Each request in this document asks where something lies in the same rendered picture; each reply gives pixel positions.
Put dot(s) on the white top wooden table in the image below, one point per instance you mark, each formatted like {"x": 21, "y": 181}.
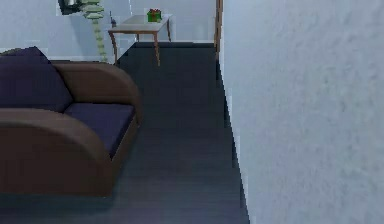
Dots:
{"x": 143, "y": 27}

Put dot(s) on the green gift box red ribbon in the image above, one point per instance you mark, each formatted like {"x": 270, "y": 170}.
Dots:
{"x": 154, "y": 16}

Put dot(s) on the brown sofa with purple cushions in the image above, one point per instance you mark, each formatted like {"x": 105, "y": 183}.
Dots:
{"x": 83, "y": 150}

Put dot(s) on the small dark bottle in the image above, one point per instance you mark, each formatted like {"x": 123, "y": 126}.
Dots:
{"x": 113, "y": 22}

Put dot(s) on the brown wooden door frame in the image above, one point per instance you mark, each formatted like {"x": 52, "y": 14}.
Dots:
{"x": 219, "y": 26}

